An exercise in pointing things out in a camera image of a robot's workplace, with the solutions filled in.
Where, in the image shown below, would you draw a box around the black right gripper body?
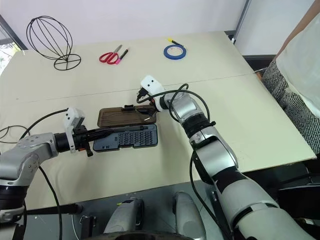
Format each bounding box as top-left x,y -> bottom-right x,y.
139,93 -> 158,112

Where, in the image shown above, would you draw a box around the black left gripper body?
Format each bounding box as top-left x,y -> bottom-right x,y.
73,125 -> 95,158

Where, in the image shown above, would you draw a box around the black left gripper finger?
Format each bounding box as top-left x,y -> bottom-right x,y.
87,131 -> 117,141
87,127 -> 119,135

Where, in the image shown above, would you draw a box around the dark blue bit case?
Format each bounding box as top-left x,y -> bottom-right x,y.
92,104 -> 159,153

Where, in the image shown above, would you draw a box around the dark grey precision screwdriver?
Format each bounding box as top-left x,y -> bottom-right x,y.
116,125 -> 154,133

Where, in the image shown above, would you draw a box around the blue tape roll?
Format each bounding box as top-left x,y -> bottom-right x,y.
163,44 -> 188,61

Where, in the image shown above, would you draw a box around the pink black marker pen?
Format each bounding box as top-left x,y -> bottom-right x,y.
114,47 -> 130,66

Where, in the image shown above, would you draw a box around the yellow black pen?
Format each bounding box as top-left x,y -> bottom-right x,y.
166,37 -> 186,49

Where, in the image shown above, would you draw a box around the black bar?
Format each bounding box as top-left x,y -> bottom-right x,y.
26,203 -> 84,216

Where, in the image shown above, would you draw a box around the grey rounded leg shell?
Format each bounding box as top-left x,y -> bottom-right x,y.
171,191 -> 208,240
103,197 -> 145,235

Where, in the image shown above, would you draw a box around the person in white top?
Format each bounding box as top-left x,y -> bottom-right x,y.
254,17 -> 320,154

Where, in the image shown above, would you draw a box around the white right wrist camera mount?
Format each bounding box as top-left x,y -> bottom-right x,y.
139,74 -> 166,112

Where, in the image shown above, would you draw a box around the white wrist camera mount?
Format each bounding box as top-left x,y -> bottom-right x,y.
139,74 -> 166,112
62,107 -> 87,154

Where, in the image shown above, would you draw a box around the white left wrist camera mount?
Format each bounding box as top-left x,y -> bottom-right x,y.
62,107 -> 87,154

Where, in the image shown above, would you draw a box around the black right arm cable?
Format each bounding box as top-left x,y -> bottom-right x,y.
136,83 -> 237,240

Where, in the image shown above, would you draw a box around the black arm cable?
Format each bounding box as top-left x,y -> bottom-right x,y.
136,83 -> 237,240
21,107 -> 70,240

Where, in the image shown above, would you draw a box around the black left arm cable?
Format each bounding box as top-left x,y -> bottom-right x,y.
21,107 -> 70,240

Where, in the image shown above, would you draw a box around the red handled scissors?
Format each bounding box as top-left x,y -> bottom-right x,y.
98,44 -> 124,66

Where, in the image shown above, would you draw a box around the thin black loose cable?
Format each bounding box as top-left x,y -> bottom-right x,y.
0,125 -> 29,144

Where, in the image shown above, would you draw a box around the black wire head stand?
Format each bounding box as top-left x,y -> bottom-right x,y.
25,15 -> 82,71

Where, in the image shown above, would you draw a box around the small black bracket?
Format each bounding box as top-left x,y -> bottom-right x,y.
79,214 -> 98,239

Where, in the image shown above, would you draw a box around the dark window frame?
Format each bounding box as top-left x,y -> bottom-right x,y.
0,13 -> 29,51

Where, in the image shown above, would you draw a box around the white panel grey frame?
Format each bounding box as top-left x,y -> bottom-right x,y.
231,0 -> 320,58

